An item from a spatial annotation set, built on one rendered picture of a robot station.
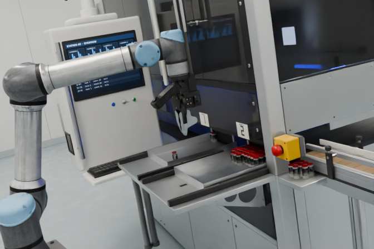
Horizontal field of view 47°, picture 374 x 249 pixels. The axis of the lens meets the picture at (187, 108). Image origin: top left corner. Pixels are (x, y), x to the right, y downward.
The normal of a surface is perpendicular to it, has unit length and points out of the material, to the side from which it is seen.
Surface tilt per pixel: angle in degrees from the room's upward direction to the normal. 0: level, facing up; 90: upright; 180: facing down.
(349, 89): 90
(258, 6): 90
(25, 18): 90
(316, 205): 90
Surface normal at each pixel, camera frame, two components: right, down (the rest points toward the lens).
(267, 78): 0.40, 0.11
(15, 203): -0.15, -0.94
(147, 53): 0.15, 0.17
